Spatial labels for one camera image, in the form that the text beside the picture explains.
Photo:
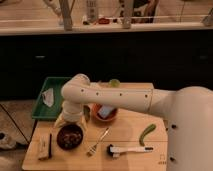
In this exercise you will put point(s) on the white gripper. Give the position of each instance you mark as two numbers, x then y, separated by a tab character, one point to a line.
71	112

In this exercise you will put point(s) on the dark purple grapes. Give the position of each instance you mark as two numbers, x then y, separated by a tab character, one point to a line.
71	137

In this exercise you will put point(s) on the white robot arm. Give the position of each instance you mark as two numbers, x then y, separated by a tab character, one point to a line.
189	112

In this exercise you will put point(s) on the dark purple bowl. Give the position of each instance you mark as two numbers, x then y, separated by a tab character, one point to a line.
65	130

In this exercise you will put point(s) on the orange bowl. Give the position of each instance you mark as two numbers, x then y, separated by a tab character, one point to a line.
95	114

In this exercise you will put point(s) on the green plastic tray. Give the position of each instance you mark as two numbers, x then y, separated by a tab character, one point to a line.
43	112

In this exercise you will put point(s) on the white black eraser block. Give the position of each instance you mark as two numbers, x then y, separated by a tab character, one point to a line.
44	147

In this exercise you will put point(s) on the silver fork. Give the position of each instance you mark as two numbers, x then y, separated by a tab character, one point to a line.
93	148

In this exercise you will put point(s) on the blue white cloth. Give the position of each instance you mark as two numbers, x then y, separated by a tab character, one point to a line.
105	111

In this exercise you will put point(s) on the crumpled white paper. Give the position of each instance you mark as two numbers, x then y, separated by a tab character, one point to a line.
48	97

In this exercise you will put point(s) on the black white brush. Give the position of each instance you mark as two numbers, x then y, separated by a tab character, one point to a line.
116	151

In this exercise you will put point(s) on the green round fruit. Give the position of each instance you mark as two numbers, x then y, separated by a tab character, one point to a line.
114	83

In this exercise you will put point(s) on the green chili pepper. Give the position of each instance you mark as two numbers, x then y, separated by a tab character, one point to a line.
146	131

